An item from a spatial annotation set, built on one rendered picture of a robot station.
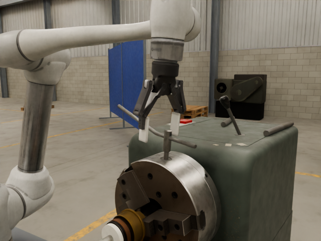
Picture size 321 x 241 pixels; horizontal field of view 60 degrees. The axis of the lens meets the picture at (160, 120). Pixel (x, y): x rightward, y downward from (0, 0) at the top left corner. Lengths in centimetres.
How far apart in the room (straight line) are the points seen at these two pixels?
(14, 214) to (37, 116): 38
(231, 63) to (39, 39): 1037
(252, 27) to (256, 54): 98
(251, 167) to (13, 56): 80
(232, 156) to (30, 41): 69
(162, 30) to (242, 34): 1042
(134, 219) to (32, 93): 66
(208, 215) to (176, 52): 44
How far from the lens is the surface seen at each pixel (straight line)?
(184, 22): 75
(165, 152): 79
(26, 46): 96
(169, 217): 76
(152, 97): 75
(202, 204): 77
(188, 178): 76
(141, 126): 74
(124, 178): 81
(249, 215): 89
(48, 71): 113
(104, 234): 76
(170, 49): 73
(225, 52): 1122
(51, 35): 92
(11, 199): 123
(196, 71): 1162
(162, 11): 74
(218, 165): 85
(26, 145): 124
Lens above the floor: 147
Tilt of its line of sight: 9 degrees down
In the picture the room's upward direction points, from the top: straight up
